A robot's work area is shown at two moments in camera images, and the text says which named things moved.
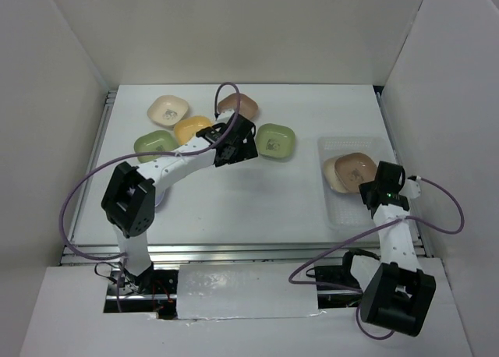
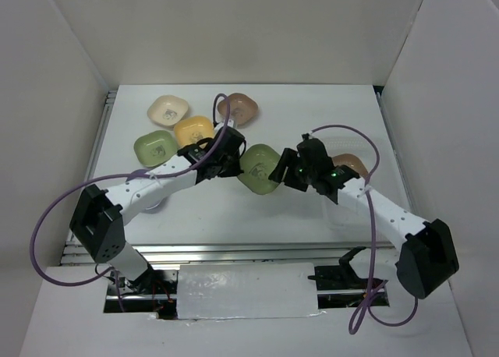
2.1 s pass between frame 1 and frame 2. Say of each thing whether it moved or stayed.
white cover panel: stayed
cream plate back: stayed
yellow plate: stayed
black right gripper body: moved
